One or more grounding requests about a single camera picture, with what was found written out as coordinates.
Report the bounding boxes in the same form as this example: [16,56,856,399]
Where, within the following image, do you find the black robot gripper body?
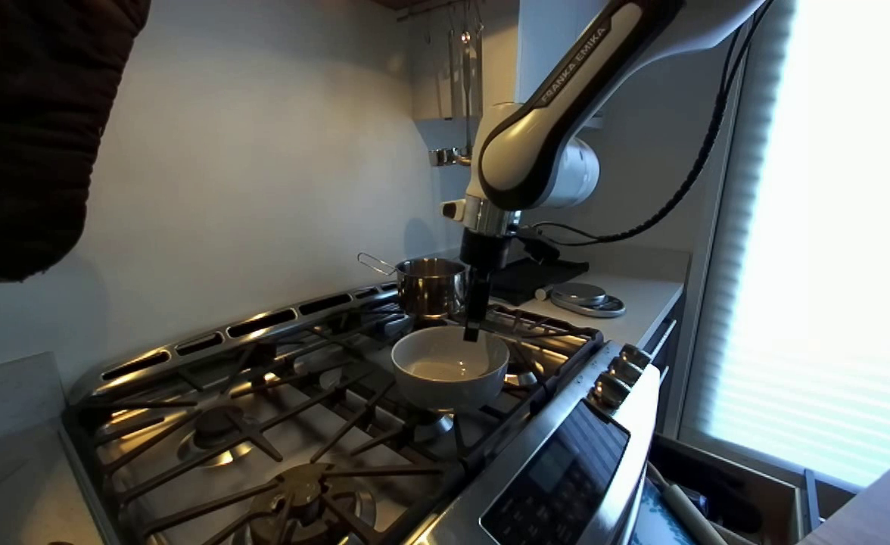
[459,195,516,271]

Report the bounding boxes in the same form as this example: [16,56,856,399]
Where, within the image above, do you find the gray bowl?
[388,325,513,416]

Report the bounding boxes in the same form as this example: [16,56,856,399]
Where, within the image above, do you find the small steel saucepan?
[354,249,470,325]

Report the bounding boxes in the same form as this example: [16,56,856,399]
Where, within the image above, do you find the black rectangular board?
[486,251,593,308]

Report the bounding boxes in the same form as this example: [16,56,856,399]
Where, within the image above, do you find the hanging metal utensils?
[429,25,486,170]

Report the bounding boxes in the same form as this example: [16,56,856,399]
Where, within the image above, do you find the black range knobs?
[590,341,660,416]

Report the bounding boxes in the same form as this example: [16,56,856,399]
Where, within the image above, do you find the stainless steel gas range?
[56,285,669,545]

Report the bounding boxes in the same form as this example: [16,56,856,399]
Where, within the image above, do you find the black cast iron grates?
[69,295,604,545]

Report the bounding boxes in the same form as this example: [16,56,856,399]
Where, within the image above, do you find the wooden rolling pin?
[648,463,730,545]

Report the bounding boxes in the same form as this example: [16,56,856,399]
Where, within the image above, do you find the open wooden drawer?
[629,432,863,545]

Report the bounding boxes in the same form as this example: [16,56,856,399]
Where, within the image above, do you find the dark cloth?
[0,0,155,285]

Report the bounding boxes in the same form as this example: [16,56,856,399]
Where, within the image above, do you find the white wall cabinet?
[407,0,615,131]

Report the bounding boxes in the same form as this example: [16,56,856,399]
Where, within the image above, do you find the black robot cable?
[516,0,890,266]

